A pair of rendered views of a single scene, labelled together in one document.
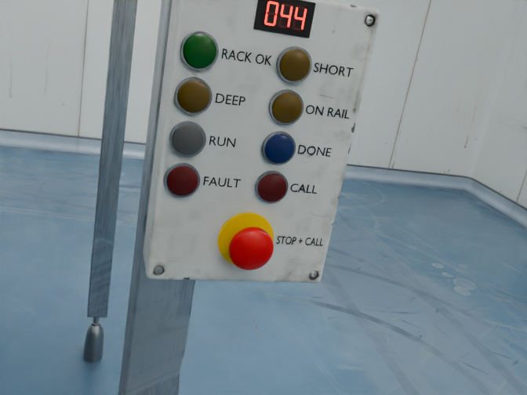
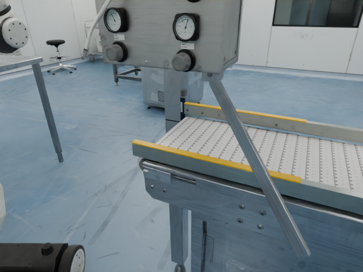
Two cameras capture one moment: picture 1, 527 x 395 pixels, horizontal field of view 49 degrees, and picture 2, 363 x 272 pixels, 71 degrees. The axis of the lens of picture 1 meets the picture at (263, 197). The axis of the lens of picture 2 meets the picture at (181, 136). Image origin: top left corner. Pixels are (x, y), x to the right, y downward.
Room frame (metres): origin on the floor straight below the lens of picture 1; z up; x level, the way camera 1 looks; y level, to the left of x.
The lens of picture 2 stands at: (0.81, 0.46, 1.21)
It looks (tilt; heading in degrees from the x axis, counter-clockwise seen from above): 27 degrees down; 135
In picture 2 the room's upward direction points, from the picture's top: 1 degrees counter-clockwise
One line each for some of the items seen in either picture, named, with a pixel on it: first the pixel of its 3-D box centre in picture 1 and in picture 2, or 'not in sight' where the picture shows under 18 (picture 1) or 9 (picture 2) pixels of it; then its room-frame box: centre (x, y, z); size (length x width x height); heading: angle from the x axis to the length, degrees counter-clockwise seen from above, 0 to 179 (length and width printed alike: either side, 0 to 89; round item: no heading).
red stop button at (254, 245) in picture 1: (247, 242); not in sight; (0.48, 0.01, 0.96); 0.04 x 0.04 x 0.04; 19
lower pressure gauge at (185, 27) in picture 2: not in sight; (186, 27); (0.54, 0.74, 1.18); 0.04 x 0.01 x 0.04; 19
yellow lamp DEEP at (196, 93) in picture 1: (194, 96); not in sight; (0.46, 0.07, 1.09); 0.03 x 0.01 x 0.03; 109
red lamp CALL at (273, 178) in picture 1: (272, 187); not in sight; (0.49, -0.01, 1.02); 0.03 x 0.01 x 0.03; 109
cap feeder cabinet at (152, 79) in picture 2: not in sight; (173, 77); (-1.56, 2.69, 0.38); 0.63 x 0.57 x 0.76; 17
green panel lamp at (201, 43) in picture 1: (200, 51); not in sight; (0.46, 0.07, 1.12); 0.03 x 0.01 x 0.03; 109
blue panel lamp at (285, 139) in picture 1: (279, 149); not in sight; (0.49, -0.01, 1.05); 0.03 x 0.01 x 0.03; 109
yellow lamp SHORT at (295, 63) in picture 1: (295, 65); not in sight; (0.49, -0.01, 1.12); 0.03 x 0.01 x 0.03; 109
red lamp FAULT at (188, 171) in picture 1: (182, 181); not in sight; (0.46, 0.07, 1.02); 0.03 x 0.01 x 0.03; 109
